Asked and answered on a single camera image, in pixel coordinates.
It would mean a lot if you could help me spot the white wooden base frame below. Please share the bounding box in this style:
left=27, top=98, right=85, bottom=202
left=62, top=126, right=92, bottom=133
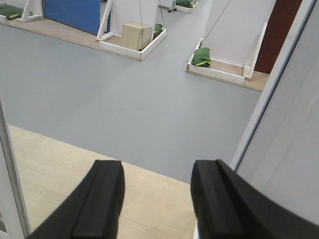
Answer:
left=96, top=0, right=167, bottom=62
left=186, top=22, right=268, bottom=86

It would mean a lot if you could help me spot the white partition panel right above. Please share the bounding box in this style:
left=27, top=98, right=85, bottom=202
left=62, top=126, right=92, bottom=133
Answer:
left=202, top=0, right=274, bottom=66

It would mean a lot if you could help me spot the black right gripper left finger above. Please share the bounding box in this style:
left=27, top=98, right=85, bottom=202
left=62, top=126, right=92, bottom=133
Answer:
left=29, top=160, right=125, bottom=239

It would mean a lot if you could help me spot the dark red door panel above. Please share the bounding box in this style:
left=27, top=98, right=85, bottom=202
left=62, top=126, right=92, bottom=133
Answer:
left=255, top=0, right=302, bottom=74

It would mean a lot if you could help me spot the white partition panel centre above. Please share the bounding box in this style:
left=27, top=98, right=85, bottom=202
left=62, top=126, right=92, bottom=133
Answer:
left=110, top=0, right=158, bottom=37

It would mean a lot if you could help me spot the green sandbag far left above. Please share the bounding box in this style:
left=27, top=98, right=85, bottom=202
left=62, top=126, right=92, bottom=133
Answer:
left=0, top=4, right=24, bottom=20

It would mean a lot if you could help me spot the light plywood box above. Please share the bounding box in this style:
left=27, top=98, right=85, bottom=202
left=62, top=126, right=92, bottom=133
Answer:
left=121, top=23, right=153, bottom=51

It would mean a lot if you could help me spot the green sandbag far top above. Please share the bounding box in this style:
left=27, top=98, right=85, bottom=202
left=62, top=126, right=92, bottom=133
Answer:
left=176, top=0, right=197, bottom=8

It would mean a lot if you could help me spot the fixed white framed glass panel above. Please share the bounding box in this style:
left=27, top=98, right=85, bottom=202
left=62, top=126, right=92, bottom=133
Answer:
left=0, top=103, right=30, bottom=239

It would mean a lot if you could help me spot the white wooden base frame right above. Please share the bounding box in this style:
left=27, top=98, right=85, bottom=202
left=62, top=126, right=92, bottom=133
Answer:
left=186, top=22, right=268, bottom=86

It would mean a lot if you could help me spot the blue partition panel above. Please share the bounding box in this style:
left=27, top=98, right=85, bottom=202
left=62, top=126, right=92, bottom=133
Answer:
left=42, top=0, right=101, bottom=35

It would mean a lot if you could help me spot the white framed transparent sliding door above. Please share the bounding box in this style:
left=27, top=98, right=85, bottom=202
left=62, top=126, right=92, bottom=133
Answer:
left=231, top=0, right=319, bottom=224

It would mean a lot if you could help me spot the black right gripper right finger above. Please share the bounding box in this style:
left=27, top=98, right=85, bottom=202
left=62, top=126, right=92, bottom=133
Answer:
left=190, top=159, right=319, bottom=239

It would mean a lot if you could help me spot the green sandbag behind box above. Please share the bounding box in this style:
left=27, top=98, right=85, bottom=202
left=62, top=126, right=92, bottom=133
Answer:
left=153, top=23, right=163, bottom=39

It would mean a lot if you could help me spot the green sandbag centre right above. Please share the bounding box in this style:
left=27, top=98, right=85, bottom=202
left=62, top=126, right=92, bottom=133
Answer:
left=191, top=47, right=211, bottom=67

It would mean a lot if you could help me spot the white partition panel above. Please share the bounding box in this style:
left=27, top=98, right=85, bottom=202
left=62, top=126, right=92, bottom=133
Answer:
left=202, top=0, right=274, bottom=66
left=110, top=0, right=158, bottom=37

